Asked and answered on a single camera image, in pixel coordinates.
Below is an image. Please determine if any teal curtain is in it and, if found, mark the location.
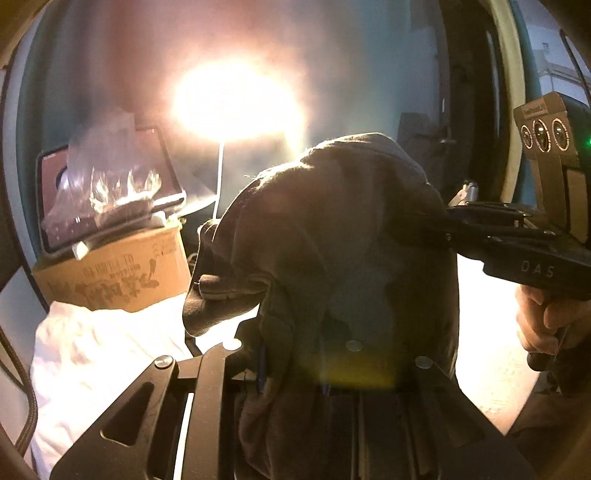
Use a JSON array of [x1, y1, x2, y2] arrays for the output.
[[481, 1, 542, 206]]

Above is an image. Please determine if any brown t-shirt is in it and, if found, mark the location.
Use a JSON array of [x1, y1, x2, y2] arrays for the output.
[[182, 133, 459, 479]]

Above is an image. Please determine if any cardboard box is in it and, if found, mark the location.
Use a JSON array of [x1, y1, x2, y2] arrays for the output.
[[33, 222, 190, 312]]

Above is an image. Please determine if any stainless steel tumbler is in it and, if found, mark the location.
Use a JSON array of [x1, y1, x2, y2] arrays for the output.
[[448, 181, 479, 208]]

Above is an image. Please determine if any tablet with plastic wrap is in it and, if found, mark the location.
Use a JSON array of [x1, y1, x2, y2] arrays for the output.
[[36, 109, 186, 255]]

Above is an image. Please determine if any person right hand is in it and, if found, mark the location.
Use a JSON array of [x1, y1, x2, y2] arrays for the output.
[[516, 286, 590, 355]]

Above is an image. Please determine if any black braided cable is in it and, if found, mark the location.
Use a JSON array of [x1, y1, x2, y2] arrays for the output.
[[0, 324, 39, 458]]

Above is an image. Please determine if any white desk lamp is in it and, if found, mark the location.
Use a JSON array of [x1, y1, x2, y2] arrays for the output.
[[171, 57, 307, 218]]

